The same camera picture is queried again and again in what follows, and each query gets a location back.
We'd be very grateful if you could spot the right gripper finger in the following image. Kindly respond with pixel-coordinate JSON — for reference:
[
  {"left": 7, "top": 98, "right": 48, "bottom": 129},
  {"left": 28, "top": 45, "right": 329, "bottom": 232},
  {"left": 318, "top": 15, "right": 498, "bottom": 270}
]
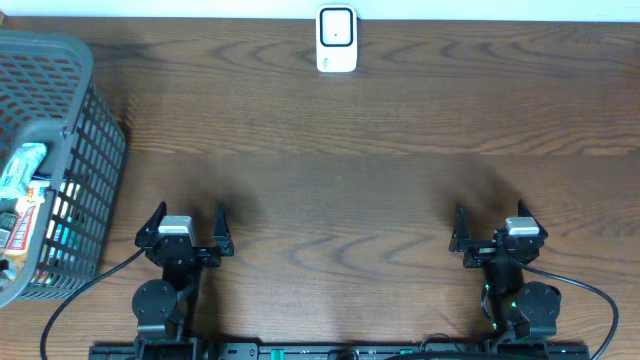
[
  {"left": 516, "top": 200, "right": 548, "bottom": 238},
  {"left": 449, "top": 205, "right": 472, "bottom": 253}
]

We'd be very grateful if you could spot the grey plastic mesh basket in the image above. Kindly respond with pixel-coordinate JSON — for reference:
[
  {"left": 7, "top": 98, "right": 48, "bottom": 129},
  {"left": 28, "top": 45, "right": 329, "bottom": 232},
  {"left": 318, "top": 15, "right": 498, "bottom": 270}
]
[{"left": 1, "top": 30, "right": 128, "bottom": 306}]

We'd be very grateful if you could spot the yellow snack chip bag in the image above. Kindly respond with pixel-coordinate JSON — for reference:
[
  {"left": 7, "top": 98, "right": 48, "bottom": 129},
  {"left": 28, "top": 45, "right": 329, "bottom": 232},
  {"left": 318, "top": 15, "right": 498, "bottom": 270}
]
[{"left": 1, "top": 179, "right": 50, "bottom": 276}]

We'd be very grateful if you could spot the dark green round-label packet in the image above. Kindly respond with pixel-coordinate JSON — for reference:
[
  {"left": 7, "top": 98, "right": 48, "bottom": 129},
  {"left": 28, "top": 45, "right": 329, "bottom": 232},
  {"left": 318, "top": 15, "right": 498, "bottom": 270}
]
[{"left": 0, "top": 212, "right": 19, "bottom": 248}]

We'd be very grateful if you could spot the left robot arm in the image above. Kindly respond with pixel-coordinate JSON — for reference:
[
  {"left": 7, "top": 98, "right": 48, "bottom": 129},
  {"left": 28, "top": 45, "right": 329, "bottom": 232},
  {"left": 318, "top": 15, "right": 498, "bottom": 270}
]
[{"left": 132, "top": 202, "right": 235, "bottom": 359}]

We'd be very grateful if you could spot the light green wipes packet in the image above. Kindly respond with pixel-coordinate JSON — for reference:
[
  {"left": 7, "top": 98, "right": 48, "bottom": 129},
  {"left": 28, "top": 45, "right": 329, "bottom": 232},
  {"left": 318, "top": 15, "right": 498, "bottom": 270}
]
[{"left": 1, "top": 143, "right": 47, "bottom": 199}]

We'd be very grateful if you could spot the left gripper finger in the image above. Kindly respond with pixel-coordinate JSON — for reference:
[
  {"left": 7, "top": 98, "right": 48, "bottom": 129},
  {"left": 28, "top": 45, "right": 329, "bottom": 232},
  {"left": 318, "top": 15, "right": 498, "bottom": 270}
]
[
  {"left": 134, "top": 201, "right": 167, "bottom": 247},
  {"left": 212, "top": 203, "right": 234, "bottom": 256}
]

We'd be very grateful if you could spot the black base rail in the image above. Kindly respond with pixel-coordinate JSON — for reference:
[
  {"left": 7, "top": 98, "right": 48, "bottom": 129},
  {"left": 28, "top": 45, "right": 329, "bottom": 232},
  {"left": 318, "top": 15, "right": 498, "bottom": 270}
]
[{"left": 88, "top": 342, "right": 589, "bottom": 360}]

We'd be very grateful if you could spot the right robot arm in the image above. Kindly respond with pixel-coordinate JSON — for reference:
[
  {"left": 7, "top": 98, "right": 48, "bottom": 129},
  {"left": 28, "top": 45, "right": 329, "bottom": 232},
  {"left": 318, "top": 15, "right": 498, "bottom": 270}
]
[{"left": 449, "top": 200, "right": 561, "bottom": 353}]

